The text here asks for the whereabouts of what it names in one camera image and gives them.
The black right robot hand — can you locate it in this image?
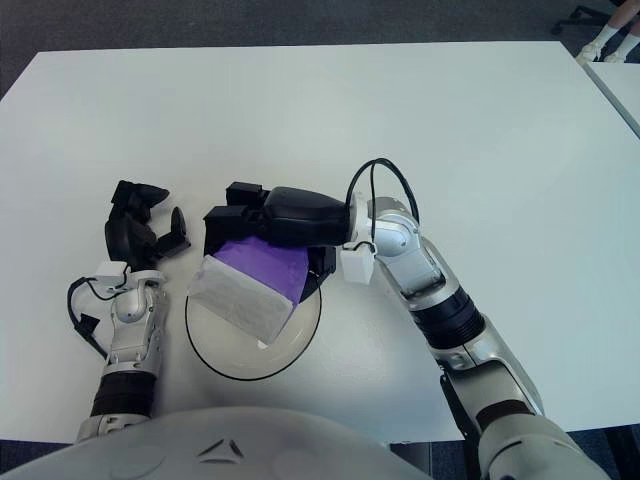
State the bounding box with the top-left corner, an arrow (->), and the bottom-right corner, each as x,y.
202,182 -> 356,306

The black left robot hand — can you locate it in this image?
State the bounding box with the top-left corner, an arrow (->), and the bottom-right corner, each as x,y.
103,179 -> 193,274

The purple tissue paper pack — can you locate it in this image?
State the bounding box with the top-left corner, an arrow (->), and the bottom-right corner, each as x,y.
192,236 -> 309,346

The white plate with black rim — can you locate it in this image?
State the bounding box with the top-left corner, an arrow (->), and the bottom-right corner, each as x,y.
183,279 -> 323,382

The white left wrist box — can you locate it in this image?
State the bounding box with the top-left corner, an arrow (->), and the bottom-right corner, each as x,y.
94,260 -> 129,290

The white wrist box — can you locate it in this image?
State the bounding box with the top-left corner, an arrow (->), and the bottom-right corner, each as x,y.
94,260 -> 129,290
339,244 -> 375,284

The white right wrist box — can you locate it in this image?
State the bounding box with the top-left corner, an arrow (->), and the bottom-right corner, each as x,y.
339,244 -> 375,284

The grey robot torso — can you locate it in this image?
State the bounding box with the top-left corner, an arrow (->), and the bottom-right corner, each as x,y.
0,405 -> 436,480

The black office chair base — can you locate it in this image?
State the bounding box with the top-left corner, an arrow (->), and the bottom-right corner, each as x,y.
551,4 -> 616,35

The white adjacent table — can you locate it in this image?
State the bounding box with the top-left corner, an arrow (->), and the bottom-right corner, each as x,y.
583,59 -> 640,139

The person leg with white sock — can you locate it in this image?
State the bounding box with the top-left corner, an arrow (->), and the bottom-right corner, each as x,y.
602,22 -> 640,64
574,0 -> 629,62

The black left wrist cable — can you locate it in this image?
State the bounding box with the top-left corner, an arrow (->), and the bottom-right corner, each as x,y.
67,277 -> 109,359

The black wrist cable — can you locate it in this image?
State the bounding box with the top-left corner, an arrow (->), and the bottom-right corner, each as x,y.
67,277 -> 109,359
344,158 -> 421,251

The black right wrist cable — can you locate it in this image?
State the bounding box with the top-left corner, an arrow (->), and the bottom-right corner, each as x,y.
344,158 -> 421,251

